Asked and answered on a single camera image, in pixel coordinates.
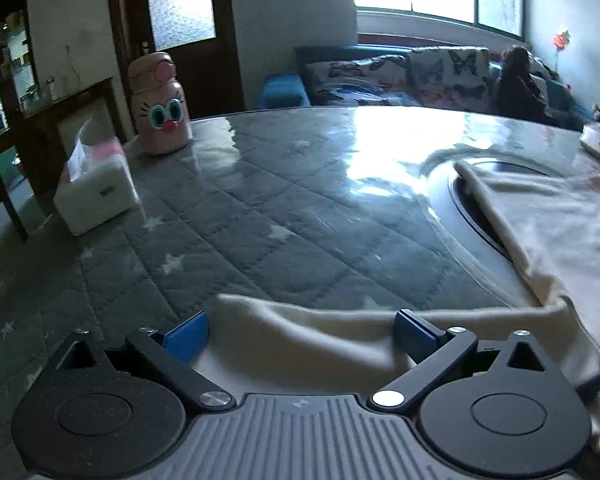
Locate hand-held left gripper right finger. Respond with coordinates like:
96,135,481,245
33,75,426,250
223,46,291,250
367,309,551,413

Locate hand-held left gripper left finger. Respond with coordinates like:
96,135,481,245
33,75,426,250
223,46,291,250
55,311,236,413

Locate cream fleece garment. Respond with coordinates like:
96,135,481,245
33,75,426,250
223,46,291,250
195,160,600,453

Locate round black induction cooktop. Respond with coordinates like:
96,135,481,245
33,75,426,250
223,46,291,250
425,152,600,261

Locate white tissue box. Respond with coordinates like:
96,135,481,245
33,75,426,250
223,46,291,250
53,120,136,236

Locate grey quilted star table cover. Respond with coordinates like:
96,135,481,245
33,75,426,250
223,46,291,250
0,105,600,480

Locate pink cartoon-eyed bottle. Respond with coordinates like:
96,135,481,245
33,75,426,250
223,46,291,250
128,52,193,156

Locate dark wooden cabinet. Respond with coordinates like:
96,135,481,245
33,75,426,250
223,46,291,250
0,0,120,241

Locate wide butterfly print cushion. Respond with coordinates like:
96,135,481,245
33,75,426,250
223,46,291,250
302,55,411,107

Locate blue sofa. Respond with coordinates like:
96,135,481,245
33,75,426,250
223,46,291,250
260,42,596,131

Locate dark wooden door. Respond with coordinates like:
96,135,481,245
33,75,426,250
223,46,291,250
105,0,246,113

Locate colourful pinwheel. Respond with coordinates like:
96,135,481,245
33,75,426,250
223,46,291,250
552,30,573,73

